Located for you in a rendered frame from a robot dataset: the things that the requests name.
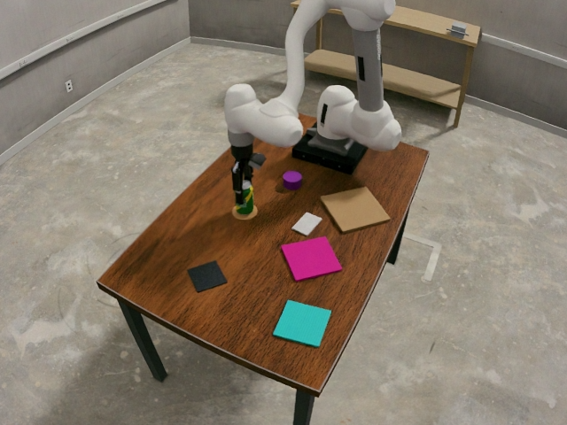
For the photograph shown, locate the green and yellow drink can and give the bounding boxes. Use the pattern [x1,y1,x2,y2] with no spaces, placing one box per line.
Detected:
[236,180,253,215]

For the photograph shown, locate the tan flat square board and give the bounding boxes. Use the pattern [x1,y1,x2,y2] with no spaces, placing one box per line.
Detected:
[320,187,391,234]

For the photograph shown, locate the magenta flat square tile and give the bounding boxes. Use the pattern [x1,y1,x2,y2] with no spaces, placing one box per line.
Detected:
[281,236,342,282]

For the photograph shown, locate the teal flat square tile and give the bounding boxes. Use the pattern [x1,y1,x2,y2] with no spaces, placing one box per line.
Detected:
[273,300,331,347]

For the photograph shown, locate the beige round disc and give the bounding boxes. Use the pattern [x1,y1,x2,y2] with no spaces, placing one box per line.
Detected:
[232,205,258,220]

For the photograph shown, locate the purple cylinder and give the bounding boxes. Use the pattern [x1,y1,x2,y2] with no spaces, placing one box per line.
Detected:
[283,171,302,190]

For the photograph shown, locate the grey square slate coaster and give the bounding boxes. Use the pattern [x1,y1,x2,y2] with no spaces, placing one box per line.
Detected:
[187,260,228,292]

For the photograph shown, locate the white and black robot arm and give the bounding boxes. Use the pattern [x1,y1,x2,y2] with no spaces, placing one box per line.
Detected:
[224,0,401,156]

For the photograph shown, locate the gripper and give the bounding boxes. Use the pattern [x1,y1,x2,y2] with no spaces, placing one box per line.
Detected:
[230,144,253,205]

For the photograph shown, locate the white flat rectangular tile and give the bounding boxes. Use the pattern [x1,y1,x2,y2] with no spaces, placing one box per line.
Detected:
[291,212,322,236]

